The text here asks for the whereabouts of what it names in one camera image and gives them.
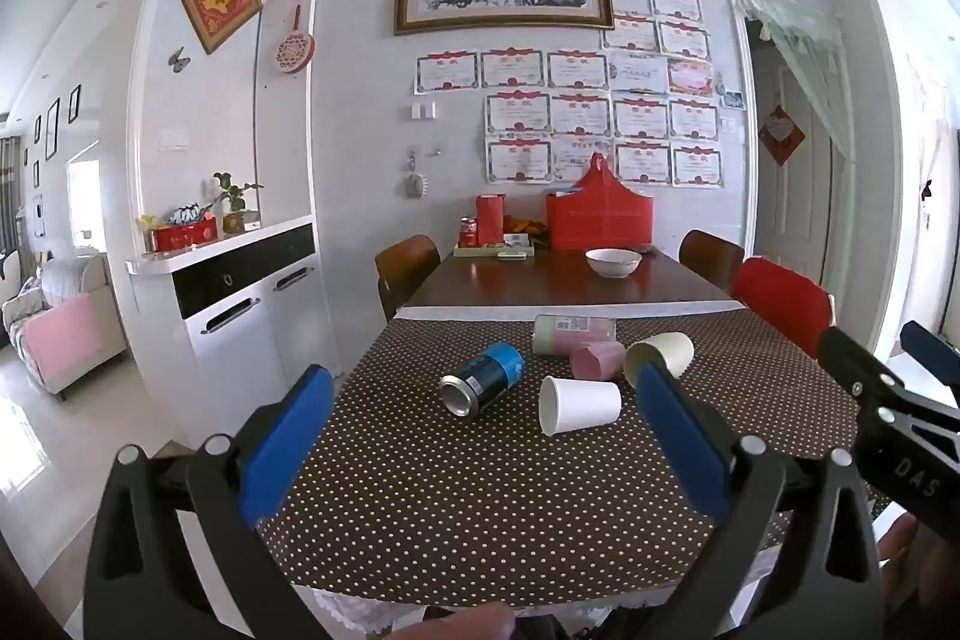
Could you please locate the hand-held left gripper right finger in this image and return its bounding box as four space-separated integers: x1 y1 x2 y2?
636 361 887 640

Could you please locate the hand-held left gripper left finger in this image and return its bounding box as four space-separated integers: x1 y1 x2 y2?
81 364 336 640

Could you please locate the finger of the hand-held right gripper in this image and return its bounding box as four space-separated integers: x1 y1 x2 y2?
817 326 908 420
898 320 960 390

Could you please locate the white paper cup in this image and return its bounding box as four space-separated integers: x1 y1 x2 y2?
538 375 623 437

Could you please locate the cream paper cup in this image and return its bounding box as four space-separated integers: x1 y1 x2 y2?
623 331 696 390

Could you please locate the pink cup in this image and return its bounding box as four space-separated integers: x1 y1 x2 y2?
569 341 627 380

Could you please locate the person's right hand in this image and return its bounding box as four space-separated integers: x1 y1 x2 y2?
874 511 947 615

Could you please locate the person's left hand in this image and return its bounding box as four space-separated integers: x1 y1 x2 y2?
396 601 518 640

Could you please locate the red chair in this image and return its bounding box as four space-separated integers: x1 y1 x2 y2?
730 257 836 361

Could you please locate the white sideboard cabinet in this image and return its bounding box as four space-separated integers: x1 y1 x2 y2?
125 215 347 447

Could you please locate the pastel printed cylinder pack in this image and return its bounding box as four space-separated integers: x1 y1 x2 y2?
532 314 617 356

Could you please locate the brown wooden chair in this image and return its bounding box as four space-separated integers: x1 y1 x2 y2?
678 229 746 295
374 234 442 322

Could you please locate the brown dotted tablecloth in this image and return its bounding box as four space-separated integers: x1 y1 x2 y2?
259 308 893 611

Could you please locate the white door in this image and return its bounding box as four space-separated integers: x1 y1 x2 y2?
750 61 835 283

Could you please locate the white bowl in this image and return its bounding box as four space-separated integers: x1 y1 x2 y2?
585 248 644 279

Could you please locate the blue metal can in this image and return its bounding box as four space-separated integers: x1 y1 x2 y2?
439 342 526 417

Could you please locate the red tin box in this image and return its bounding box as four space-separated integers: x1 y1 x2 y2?
150 218 218 253

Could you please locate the dark wooden dining table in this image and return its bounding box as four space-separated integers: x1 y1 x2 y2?
410 245 734 309

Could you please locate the red diamond door ornament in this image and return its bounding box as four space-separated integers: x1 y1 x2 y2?
757 105 807 167

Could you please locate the potted green plant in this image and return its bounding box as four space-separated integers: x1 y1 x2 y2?
213 171 265 235

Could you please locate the red gift bag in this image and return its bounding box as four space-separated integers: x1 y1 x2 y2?
544 152 655 252

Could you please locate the pink cloth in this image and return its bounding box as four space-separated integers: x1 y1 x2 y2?
22 297 96 388

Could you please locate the grey sofa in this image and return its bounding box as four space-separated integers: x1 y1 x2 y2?
0 248 130 402

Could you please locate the green serving tray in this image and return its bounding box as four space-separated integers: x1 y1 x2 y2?
453 239 535 259

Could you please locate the green lace curtain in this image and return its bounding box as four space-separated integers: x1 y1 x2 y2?
726 0 860 163

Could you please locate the red round hanging ornament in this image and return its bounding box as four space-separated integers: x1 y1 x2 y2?
274 0 316 73

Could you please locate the hanging wall brush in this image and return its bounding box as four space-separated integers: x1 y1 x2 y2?
403 147 428 199

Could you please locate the wall of award certificates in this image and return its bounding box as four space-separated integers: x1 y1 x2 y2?
411 0 727 190

